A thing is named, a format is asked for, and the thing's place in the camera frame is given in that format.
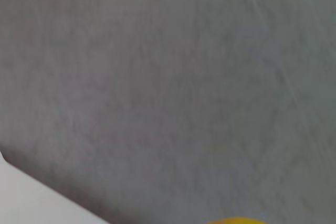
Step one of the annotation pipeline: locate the yellow banana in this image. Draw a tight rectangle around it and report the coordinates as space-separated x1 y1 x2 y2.
206 216 266 224

